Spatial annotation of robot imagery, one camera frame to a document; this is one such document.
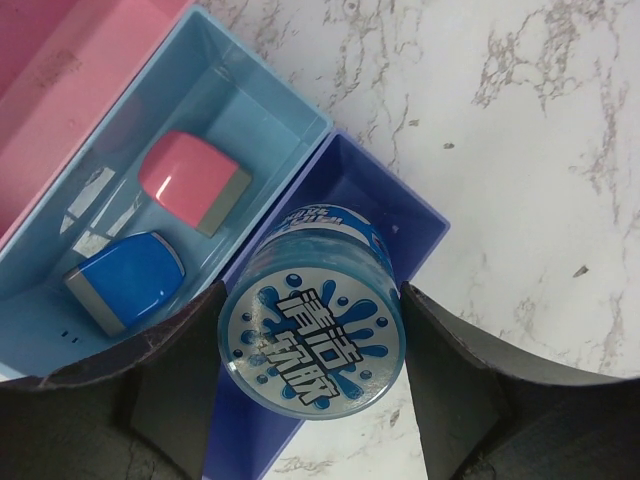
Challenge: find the blue round cleaning gel jar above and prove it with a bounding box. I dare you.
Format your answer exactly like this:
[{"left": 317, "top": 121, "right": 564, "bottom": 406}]
[{"left": 218, "top": 204, "right": 406, "bottom": 420}]

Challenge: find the light blue drawer box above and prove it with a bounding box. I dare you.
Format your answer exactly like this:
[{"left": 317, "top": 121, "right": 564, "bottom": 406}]
[{"left": 1, "top": 6, "right": 332, "bottom": 386}]

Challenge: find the pink plastic drawer box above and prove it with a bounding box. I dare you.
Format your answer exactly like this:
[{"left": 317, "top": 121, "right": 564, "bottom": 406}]
[{"left": 1, "top": 0, "right": 190, "bottom": 243}]

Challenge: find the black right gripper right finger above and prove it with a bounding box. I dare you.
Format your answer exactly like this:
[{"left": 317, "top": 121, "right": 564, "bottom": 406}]
[{"left": 401, "top": 283, "right": 639, "bottom": 479}]

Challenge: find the purple plastic drawer box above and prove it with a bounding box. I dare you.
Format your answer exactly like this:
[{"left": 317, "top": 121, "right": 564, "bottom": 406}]
[{"left": 199, "top": 130, "right": 451, "bottom": 480}]

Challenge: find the pink and grey eraser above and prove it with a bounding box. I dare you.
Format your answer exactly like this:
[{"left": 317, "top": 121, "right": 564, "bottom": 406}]
[{"left": 138, "top": 131, "right": 252, "bottom": 238}]

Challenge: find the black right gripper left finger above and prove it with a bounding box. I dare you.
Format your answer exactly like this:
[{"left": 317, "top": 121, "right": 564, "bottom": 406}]
[{"left": 1, "top": 281, "right": 227, "bottom": 479}]

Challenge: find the blue and grey eraser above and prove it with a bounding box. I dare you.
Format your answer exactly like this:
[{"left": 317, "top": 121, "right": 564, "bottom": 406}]
[{"left": 64, "top": 231, "right": 186, "bottom": 337}]

